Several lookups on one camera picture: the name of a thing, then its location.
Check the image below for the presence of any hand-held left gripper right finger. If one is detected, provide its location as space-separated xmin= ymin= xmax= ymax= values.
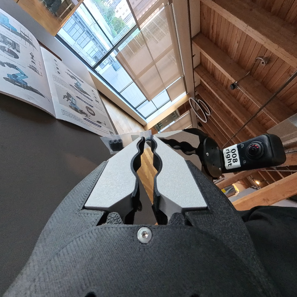
xmin=150 ymin=135 xmax=208 ymax=225

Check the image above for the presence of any white ring pendant lamp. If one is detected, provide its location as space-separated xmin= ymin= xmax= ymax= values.
xmin=189 ymin=97 xmax=208 ymax=123

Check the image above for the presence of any dark grey desk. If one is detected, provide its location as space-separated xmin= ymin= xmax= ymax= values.
xmin=0 ymin=93 xmax=159 ymax=290

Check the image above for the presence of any printed instruction booklet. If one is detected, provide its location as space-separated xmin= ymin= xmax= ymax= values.
xmin=0 ymin=7 xmax=117 ymax=136

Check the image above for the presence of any clear bag of black spacers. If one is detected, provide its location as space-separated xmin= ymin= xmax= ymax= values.
xmin=100 ymin=131 xmax=153 ymax=155

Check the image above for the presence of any person's black clothing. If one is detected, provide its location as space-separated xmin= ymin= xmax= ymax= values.
xmin=240 ymin=205 xmax=297 ymax=297

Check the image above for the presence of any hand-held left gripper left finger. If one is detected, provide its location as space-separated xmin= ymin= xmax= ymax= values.
xmin=84 ymin=136 xmax=146 ymax=225

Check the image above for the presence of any black ring pendant lamp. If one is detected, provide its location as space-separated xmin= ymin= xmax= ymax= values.
xmin=197 ymin=99 xmax=212 ymax=116

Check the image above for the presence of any beige roller blind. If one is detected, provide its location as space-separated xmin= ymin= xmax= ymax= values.
xmin=116 ymin=0 xmax=189 ymax=103

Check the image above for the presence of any large glazed window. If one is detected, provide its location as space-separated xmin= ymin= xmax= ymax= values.
xmin=56 ymin=0 xmax=187 ymax=119

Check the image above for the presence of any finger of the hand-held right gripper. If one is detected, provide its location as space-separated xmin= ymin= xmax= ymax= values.
xmin=166 ymin=143 xmax=205 ymax=172
xmin=154 ymin=129 xmax=203 ymax=152

